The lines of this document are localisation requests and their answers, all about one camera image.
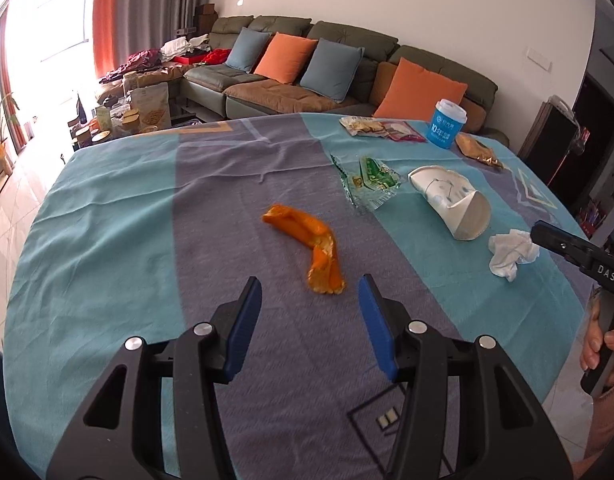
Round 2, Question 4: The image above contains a clear cracker packet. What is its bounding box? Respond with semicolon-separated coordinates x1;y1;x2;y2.
339;115;389;139

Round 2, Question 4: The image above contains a brown paper bag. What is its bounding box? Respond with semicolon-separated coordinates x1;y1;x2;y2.
128;82;171;131

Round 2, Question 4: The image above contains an orange throw pillow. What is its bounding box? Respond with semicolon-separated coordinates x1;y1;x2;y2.
373;57;469;121
253;32;319;85

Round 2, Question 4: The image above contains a small gold foil packet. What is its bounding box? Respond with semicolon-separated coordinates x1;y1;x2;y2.
455;132;504;169

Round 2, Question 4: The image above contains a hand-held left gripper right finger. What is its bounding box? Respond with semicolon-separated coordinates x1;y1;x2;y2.
357;273;574;480

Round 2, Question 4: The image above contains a blue throw pillow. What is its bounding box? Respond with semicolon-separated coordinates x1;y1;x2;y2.
300;38;366;105
225;27;272;74

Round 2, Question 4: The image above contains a dark cabinet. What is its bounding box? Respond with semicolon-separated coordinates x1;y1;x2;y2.
518;94;578;187

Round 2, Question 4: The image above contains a grey curtain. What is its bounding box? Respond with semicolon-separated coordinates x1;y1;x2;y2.
116;0;216;69

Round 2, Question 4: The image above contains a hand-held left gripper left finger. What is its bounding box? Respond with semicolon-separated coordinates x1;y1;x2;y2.
44;275;264;480

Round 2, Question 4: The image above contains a red snack packet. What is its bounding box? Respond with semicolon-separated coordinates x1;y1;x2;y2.
384;120;426;143

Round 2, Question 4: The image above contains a blue cup with white lid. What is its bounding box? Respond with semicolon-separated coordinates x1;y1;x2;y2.
426;98;468;150

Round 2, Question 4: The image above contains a green sectional sofa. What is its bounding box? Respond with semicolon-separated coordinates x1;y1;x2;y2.
179;14;511;149

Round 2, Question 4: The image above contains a teal and grey tablecloth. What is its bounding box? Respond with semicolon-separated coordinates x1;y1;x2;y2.
2;111;594;480

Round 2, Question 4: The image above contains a green snack wrapper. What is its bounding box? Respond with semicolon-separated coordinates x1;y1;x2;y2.
359;156;404;212

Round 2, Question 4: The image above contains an orange curtain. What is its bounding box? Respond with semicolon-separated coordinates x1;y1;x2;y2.
92;0;134;82

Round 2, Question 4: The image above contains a pile of clothes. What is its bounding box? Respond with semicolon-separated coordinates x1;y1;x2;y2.
98;34;234;87

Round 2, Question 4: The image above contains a white crumpled tissue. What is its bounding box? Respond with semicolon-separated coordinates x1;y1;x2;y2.
488;228;540;282

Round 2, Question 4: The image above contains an orange peel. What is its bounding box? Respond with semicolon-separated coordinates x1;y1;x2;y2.
261;203;348;295

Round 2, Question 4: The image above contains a white wall switch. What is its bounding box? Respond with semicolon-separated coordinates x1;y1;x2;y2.
526;47;553;71

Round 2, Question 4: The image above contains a clear torn plastic wrapper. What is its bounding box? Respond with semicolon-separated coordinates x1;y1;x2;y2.
330;153;362;207

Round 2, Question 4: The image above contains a crushed white paper cup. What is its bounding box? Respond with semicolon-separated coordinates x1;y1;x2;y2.
407;164;492;242

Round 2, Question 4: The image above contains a cluttered coffee table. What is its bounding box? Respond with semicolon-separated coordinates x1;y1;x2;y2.
66;74;209;154

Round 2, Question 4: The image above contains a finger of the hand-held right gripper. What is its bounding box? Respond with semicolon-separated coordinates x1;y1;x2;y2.
530;219;594;267

